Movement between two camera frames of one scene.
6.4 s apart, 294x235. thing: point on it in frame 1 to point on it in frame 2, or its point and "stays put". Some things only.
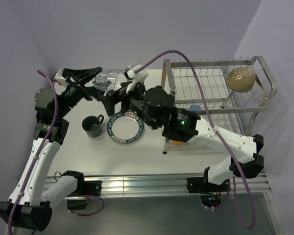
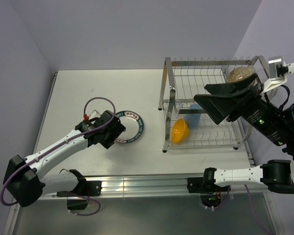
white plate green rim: (125, 127) stays put
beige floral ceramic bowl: (240, 79) stays put
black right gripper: (113, 96) to (215, 104)
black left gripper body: (72, 95) to (110, 134)
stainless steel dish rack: (229, 93) stays put
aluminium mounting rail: (155, 187) stays put
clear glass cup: (99, 81) to (179, 105)
